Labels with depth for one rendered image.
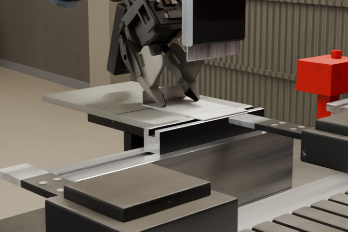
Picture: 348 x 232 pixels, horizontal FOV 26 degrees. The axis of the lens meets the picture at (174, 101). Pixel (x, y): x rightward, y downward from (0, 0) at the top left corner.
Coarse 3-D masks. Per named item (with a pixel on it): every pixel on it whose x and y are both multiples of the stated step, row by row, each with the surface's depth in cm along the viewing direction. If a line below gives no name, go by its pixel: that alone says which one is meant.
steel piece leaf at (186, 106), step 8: (160, 88) 110; (168, 88) 112; (176, 88) 113; (144, 96) 109; (168, 96) 112; (176, 96) 113; (184, 96) 114; (144, 104) 109; (152, 104) 109; (168, 104) 109; (176, 104) 109; (184, 104) 109; (192, 104) 109; (200, 104) 109; (208, 104) 109; (216, 104) 109; (176, 112) 103; (184, 112) 103; (192, 112) 103; (200, 112) 103
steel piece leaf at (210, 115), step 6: (222, 108) 106; (228, 108) 106; (234, 108) 106; (192, 114) 102; (198, 114) 102; (204, 114) 102; (210, 114) 102; (216, 114) 102; (222, 114) 102; (228, 114) 102; (204, 120) 99
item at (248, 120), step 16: (256, 128) 96; (272, 128) 94; (288, 128) 93; (304, 128) 93; (320, 128) 85; (336, 128) 83; (304, 144) 85; (320, 144) 84; (336, 144) 82; (304, 160) 86; (320, 160) 84; (336, 160) 82
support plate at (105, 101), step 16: (48, 96) 115; (64, 96) 115; (80, 96) 115; (96, 96) 115; (112, 96) 115; (128, 96) 115; (96, 112) 106; (112, 112) 104; (144, 112) 104; (160, 112) 104
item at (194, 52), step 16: (192, 0) 95; (208, 0) 97; (224, 0) 99; (240, 0) 101; (192, 16) 95; (208, 16) 97; (224, 16) 99; (240, 16) 101; (192, 32) 96; (208, 32) 98; (224, 32) 100; (240, 32) 102; (192, 48) 97; (208, 48) 99; (224, 48) 102
